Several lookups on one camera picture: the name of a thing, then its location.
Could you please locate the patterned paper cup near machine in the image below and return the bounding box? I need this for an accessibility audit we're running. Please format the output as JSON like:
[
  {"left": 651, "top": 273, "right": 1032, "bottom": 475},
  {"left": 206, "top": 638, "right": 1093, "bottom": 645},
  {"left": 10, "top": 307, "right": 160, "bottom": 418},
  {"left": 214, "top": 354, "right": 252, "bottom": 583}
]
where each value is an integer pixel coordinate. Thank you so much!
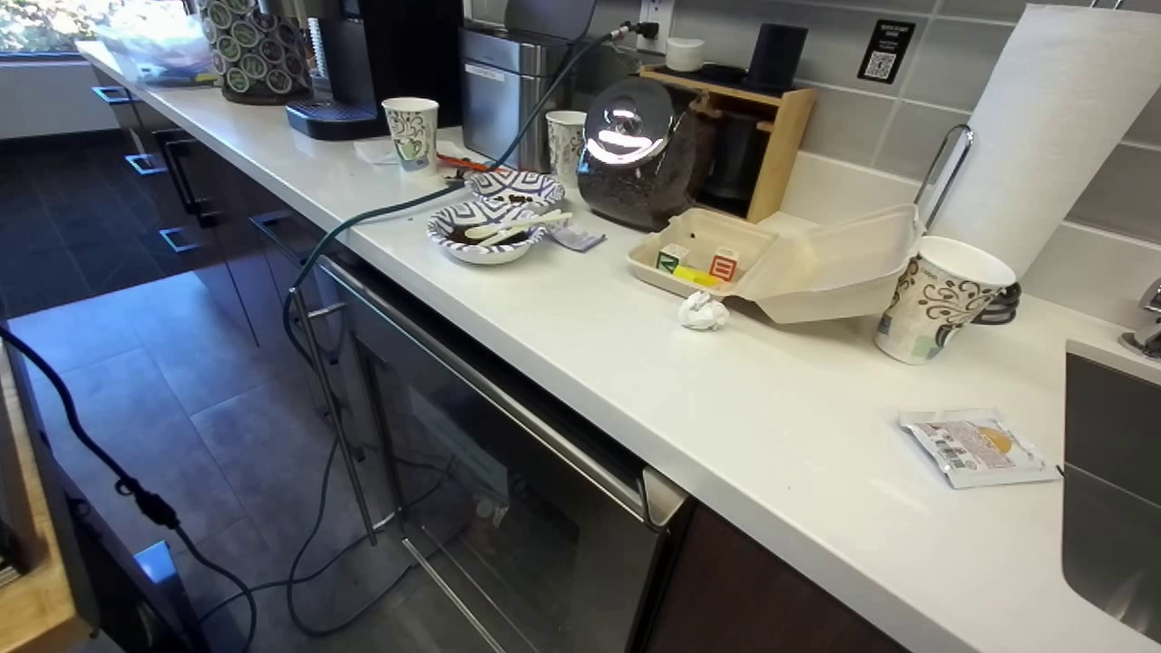
[{"left": 546, "top": 109, "right": 586, "bottom": 179}]

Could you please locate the blue patterned paper cup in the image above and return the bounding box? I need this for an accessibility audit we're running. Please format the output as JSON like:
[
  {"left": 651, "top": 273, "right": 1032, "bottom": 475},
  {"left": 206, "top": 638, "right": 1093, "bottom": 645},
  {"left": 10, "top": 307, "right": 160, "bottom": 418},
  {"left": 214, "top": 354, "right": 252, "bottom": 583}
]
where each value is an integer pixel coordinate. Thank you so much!
[{"left": 383, "top": 96, "right": 439, "bottom": 171}]

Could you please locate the black coffee maker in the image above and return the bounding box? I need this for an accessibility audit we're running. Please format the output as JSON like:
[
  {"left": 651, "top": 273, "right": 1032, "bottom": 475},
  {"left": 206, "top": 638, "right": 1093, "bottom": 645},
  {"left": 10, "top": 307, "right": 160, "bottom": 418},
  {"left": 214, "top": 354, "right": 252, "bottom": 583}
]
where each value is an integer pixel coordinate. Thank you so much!
[{"left": 287, "top": 0, "right": 464, "bottom": 140}]

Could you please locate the large patterned paper cup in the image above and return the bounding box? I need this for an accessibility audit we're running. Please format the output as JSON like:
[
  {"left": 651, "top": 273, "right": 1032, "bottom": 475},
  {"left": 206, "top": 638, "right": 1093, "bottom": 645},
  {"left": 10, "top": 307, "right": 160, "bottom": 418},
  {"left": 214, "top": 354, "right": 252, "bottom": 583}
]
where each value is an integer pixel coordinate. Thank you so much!
[{"left": 875, "top": 236, "right": 1018, "bottom": 362}]

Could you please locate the crumpled white paper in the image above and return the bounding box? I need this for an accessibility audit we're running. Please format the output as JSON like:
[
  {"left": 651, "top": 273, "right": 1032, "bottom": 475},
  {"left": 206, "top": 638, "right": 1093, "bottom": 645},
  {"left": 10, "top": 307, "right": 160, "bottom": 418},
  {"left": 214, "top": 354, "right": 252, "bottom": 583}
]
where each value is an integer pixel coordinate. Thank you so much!
[{"left": 678, "top": 295, "right": 730, "bottom": 332}]

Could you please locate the blue patterned bowl stack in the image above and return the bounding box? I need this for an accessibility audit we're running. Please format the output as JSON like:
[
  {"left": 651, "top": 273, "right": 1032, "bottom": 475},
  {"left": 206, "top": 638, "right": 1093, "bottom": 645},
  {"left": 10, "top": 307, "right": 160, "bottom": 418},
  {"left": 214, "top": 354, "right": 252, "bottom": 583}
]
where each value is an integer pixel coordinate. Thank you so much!
[{"left": 430, "top": 171, "right": 565, "bottom": 266}]

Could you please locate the round chrome kettle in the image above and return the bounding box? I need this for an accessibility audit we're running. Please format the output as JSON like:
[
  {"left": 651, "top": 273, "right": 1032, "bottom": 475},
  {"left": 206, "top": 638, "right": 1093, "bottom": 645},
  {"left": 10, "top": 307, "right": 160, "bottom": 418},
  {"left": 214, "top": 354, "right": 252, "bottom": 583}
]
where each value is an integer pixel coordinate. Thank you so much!
[{"left": 576, "top": 76, "right": 709, "bottom": 233}]

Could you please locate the glass front oven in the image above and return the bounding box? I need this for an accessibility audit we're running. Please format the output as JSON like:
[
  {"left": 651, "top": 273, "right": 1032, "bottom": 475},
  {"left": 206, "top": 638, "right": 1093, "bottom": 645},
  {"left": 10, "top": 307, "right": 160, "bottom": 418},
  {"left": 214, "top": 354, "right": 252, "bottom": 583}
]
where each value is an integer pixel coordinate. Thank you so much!
[{"left": 315, "top": 257, "right": 687, "bottom": 653}]

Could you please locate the open foam takeout box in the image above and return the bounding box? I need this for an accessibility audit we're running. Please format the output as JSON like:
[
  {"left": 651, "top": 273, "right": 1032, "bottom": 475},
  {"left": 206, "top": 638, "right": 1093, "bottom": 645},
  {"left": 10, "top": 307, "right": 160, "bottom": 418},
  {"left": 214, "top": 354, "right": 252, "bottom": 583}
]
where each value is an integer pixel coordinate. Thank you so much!
[{"left": 628, "top": 206, "right": 923, "bottom": 326}]

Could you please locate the wooden pod rack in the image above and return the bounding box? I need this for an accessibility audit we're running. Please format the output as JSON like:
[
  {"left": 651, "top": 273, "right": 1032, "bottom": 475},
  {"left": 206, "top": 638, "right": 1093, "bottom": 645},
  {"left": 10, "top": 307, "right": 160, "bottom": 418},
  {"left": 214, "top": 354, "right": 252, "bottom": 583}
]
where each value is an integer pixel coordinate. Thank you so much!
[{"left": 638, "top": 64, "right": 813, "bottom": 222}]

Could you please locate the flat snack packet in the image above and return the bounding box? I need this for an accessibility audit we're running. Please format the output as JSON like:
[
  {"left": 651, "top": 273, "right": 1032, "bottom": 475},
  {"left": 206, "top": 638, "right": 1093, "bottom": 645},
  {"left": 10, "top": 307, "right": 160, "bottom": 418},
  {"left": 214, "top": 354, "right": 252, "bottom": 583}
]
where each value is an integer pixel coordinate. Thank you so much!
[{"left": 895, "top": 408, "right": 1056, "bottom": 488}]

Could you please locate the patterned canister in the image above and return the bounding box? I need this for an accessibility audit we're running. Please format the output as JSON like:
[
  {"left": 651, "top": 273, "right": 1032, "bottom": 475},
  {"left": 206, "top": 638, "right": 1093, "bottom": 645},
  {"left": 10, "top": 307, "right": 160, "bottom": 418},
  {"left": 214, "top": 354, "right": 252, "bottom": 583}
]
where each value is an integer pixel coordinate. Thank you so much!
[{"left": 201, "top": 0, "right": 309, "bottom": 105}]

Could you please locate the white paper towel roll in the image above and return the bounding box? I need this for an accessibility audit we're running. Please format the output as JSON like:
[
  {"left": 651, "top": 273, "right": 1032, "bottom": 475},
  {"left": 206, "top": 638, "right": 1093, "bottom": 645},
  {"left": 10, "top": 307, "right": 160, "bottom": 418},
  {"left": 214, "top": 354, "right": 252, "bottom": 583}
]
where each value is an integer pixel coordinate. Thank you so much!
[{"left": 933, "top": 5, "right": 1161, "bottom": 274}]

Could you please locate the teal cable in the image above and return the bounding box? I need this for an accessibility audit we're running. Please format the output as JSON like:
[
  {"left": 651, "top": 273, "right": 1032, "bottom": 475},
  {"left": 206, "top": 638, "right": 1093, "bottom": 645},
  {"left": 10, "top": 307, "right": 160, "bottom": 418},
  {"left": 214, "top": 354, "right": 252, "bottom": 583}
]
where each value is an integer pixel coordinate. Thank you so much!
[{"left": 280, "top": 20, "right": 631, "bottom": 367}]

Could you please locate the black floor cable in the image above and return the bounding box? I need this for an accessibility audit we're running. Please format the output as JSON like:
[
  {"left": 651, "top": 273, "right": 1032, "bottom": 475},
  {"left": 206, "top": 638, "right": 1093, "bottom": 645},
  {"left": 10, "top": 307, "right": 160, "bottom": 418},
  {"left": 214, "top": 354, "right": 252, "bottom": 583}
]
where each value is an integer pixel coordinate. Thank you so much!
[{"left": 0, "top": 324, "right": 264, "bottom": 653}]

